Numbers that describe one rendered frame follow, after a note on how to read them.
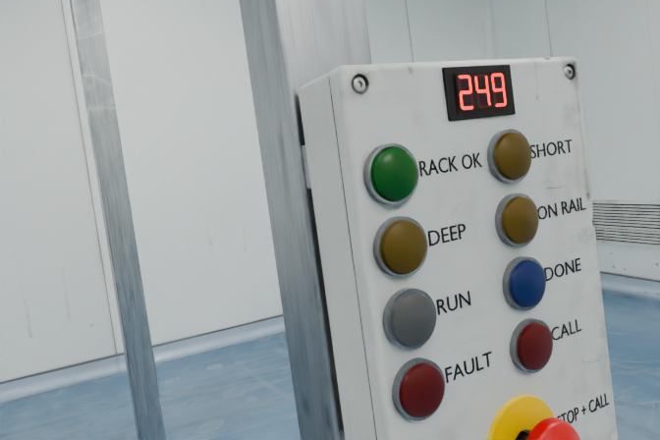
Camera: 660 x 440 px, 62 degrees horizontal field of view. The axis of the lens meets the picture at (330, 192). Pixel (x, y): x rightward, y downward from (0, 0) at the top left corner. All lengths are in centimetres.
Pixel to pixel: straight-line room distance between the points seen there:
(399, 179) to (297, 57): 10
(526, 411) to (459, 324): 7
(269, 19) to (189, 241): 335
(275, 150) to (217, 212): 334
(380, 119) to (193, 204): 340
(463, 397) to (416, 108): 15
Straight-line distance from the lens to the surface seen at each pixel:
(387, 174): 26
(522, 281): 32
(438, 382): 29
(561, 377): 37
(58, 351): 373
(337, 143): 27
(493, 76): 32
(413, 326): 28
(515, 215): 32
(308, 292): 33
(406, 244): 27
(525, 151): 32
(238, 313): 379
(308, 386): 37
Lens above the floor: 108
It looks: 3 degrees down
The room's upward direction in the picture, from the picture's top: 8 degrees counter-clockwise
